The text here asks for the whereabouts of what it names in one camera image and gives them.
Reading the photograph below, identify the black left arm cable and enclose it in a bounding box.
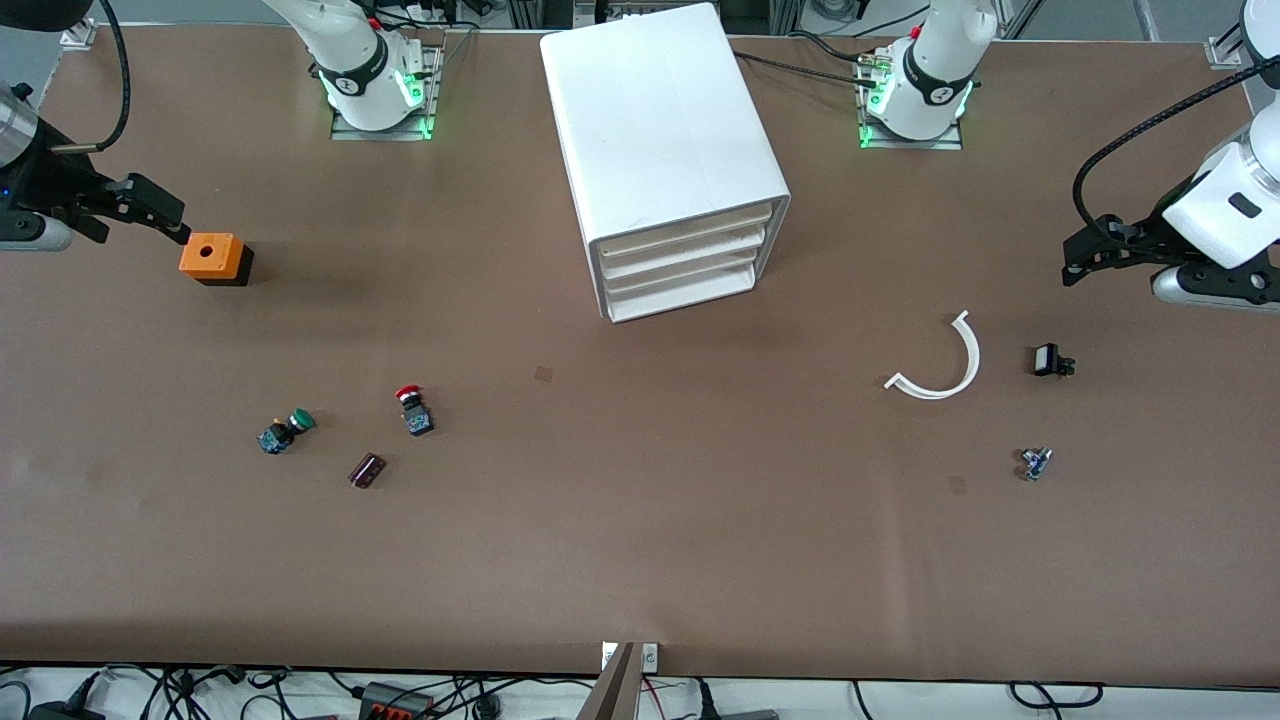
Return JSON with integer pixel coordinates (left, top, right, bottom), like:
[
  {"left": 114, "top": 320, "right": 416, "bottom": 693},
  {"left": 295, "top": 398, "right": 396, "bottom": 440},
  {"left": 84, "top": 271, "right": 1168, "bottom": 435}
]
[{"left": 1072, "top": 60, "right": 1280, "bottom": 241}]

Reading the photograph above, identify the orange push button enclosure box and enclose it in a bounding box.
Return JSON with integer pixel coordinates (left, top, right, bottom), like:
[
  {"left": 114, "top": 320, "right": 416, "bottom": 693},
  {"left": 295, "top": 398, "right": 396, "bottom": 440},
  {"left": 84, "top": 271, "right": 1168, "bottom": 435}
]
[{"left": 179, "top": 232, "right": 255, "bottom": 288}]

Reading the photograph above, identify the black braided table cable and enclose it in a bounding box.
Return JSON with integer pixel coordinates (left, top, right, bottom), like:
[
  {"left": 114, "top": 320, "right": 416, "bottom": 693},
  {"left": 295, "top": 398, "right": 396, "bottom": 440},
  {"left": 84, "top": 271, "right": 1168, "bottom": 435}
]
[
  {"left": 733, "top": 50, "right": 869, "bottom": 86},
  {"left": 790, "top": 30, "right": 886, "bottom": 66}
]

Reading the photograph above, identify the black power plug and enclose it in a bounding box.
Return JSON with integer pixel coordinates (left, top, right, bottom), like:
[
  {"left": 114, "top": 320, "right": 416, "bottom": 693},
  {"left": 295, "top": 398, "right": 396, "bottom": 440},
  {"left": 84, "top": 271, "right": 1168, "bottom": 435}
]
[{"left": 690, "top": 680, "right": 781, "bottom": 720}]

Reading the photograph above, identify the green mushroom push button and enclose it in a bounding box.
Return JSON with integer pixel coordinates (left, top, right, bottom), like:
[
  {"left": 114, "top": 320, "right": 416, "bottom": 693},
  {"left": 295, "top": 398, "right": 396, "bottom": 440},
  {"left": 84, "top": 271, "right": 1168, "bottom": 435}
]
[{"left": 257, "top": 408, "right": 317, "bottom": 456}]

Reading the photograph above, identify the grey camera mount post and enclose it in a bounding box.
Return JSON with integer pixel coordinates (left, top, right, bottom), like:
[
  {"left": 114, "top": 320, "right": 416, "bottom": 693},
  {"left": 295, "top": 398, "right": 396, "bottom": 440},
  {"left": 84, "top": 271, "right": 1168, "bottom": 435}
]
[{"left": 578, "top": 642, "right": 641, "bottom": 720}]

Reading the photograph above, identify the red mushroom push button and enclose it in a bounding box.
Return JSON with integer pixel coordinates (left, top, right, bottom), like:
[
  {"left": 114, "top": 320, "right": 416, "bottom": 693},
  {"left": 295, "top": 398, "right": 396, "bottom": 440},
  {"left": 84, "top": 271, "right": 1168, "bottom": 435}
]
[{"left": 394, "top": 385, "right": 436, "bottom": 437}]

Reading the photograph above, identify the white curved plastic clip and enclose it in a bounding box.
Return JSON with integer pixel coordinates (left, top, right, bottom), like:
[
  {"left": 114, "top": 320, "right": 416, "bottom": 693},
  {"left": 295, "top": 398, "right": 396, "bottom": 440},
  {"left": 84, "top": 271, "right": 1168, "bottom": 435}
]
[{"left": 884, "top": 310, "right": 982, "bottom": 401}]

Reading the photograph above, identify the white plastic drawer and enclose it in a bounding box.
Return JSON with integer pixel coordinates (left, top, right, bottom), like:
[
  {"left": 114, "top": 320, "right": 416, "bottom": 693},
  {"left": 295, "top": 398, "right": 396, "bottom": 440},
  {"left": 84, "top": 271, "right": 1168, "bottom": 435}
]
[
  {"left": 605, "top": 250, "right": 766, "bottom": 323},
  {"left": 601, "top": 228, "right": 771, "bottom": 283},
  {"left": 597, "top": 203, "right": 776, "bottom": 263}
]

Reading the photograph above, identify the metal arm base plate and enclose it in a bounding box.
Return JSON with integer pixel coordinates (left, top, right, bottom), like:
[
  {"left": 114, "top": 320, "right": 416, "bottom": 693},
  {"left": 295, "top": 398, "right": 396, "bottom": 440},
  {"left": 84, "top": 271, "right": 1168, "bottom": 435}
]
[
  {"left": 330, "top": 45, "right": 438, "bottom": 141},
  {"left": 858, "top": 50, "right": 964, "bottom": 151}
]

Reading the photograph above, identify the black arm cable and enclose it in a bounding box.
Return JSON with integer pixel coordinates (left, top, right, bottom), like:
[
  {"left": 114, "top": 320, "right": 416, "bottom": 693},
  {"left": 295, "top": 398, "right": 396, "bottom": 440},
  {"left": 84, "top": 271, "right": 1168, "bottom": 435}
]
[
  {"left": 48, "top": 0, "right": 132, "bottom": 154},
  {"left": 1072, "top": 60, "right": 1280, "bottom": 241}
]

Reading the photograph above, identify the brown table cover mat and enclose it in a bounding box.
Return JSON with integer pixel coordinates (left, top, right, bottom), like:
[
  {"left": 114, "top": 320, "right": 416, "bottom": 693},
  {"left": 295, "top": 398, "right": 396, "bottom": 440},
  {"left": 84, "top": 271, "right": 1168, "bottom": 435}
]
[{"left": 0, "top": 25, "right": 1280, "bottom": 691}]

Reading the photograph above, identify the black looped cable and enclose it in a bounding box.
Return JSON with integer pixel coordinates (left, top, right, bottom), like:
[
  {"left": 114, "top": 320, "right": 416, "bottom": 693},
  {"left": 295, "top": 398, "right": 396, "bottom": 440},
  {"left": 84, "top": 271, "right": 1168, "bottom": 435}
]
[{"left": 1008, "top": 680, "right": 1106, "bottom": 712}]

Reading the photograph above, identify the white plastic drawer cabinet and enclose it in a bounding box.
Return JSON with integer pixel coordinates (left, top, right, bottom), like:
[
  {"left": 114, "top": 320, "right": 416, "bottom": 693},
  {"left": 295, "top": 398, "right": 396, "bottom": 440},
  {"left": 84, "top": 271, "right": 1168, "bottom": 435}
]
[{"left": 540, "top": 2, "right": 793, "bottom": 324}]

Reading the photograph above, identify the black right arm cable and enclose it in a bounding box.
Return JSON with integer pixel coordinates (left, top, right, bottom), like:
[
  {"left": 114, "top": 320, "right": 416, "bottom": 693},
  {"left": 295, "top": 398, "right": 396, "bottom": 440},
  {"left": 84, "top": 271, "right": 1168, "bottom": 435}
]
[{"left": 48, "top": 0, "right": 132, "bottom": 154}]

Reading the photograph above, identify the black orange power adapter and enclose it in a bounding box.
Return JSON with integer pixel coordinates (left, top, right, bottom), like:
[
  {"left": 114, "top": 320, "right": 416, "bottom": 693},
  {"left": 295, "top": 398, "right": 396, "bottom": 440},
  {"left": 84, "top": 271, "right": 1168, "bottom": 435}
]
[{"left": 360, "top": 682, "right": 436, "bottom": 720}]

